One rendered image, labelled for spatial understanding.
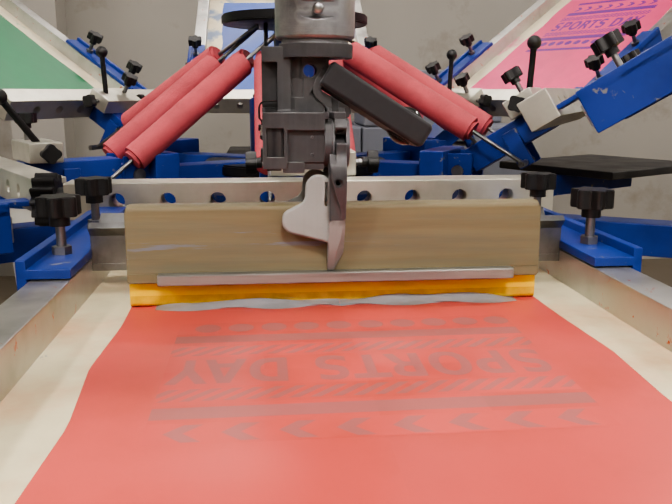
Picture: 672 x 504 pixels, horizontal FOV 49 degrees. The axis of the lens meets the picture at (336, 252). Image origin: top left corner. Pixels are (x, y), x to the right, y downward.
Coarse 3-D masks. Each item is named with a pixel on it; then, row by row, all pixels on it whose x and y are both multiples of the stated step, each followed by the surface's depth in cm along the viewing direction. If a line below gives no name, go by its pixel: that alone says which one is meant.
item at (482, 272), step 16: (208, 272) 72; (224, 272) 72; (240, 272) 72; (256, 272) 72; (272, 272) 72; (288, 272) 72; (304, 272) 72; (320, 272) 72; (336, 272) 72; (352, 272) 72; (368, 272) 72; (384, 272) 72; (400, 272) 72; (416, 272) 73; (432, 272) 73; (448, 272) 73; (464, 272) 73; (480, 272) 73; (496, 272) 73; (512, 272) 74
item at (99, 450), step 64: (128, 320) 69; (192, 320) 69; (256, 320) 69; (128, 384) 54; (64, 448) 44; (128, 448) 44; (192, 448) 44; (256, 448) 44; (320, 448) 44; (384, 448) 44
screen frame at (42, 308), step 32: (32, 288) 67; (64, 288) 67; (576, 288) 79; (608, 288) 71; (640, 288) 67; (0, 320) 57; (32, 320) 58; (64, 320) 67; (640, 320) 65; (0, 352) 51; (32, 352) 58; (0, 384) 51
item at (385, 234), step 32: (128, 224) 70; (160, 224) 71; (192, 224) 71; (224, 224) 71; (256, 224) 72; (352, 224) 72; (384, 224) 73; (416, 224) 73; (448, 224) 73; (480, 224) 74; (512, 224) 74; (128, 256) 71; (160, 256) 71; (192, 256) 72; (224, 256) 72; (256, 256) 72; (288, 256) 72; (320, 256) 73; (352, 256) 73; (384, 256) 73; (416, 256) 74; (448, 256) 74; (480, 256) 74; (512, 256) 75
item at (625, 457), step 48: (528, 336) 64; (576, 336) 64; (624, 384) 54; (480, 432) 46; (528, 432) 46; (576, 432) 46; (624, 432) 46; (432, 480) 41; (480, 480) 41; (528, 480) 41; (576, 480) 41; (624, 480) 41
